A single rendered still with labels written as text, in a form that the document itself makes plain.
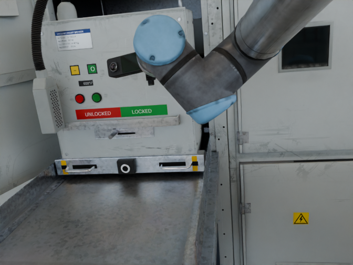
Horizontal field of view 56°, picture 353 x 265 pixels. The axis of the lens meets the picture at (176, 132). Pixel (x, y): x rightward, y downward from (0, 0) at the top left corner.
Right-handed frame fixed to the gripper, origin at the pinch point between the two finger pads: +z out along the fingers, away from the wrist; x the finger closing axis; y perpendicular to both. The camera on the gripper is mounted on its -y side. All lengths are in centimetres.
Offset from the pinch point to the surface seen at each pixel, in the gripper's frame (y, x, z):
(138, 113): -4.6, -10.2, 16.8
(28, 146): -49, -17, 37
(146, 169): -4.6, -29.5, 21.1
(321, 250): 63, -75, 38
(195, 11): 33, 48, 97
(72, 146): -29.8, -18.6, 26.0
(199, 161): 13.7, -28.9, 16.0
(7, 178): -55, -27, 30
